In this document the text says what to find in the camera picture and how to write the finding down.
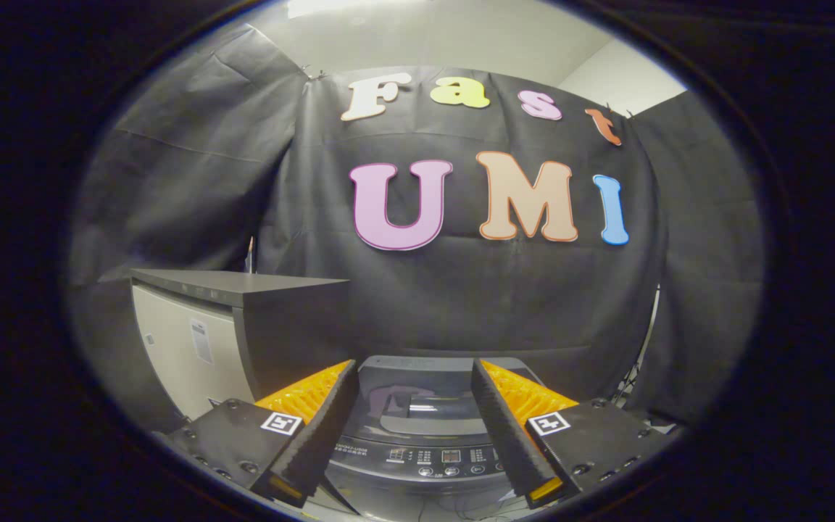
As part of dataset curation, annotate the grey and beige cabinet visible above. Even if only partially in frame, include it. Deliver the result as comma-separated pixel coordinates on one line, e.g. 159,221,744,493
130,268,352,430

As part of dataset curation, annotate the dark grey washing machine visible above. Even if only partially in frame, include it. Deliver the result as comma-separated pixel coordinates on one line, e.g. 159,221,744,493
318,354,547,522

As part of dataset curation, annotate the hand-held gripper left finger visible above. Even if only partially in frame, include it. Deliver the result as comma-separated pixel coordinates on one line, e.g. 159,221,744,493
153,359,362,510

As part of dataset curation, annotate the black backdrop cloth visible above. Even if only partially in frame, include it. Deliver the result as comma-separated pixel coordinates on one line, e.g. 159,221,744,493
70,22,765,436

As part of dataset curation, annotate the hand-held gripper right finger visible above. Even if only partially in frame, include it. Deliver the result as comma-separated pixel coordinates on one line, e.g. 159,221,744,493
470,357,679,511

